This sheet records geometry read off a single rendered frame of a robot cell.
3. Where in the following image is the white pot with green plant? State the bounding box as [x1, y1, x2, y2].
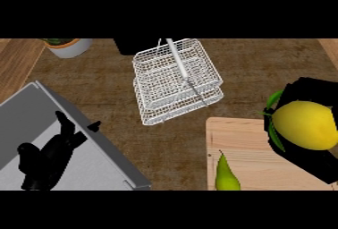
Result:
[39, 38, 95, 59]

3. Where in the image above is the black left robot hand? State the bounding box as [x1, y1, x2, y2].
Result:
[17, 110, 104, 191]

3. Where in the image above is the black appliance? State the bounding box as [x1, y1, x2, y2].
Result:
[113, 38, 163, 56]

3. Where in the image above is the yellow lemon with green leaves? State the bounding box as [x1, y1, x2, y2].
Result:
[257, 89, 338, 153]

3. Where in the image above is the pale wooden cutting board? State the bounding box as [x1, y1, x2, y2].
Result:
[206, 116, 338, 191]

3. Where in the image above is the green pear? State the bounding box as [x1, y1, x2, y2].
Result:
[214, 149, 244, 191]

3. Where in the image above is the white wire tiered basket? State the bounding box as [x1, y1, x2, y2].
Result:
[132, 38, 226, 126]

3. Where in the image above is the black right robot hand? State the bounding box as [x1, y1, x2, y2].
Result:
[263, 76, 338, 185]

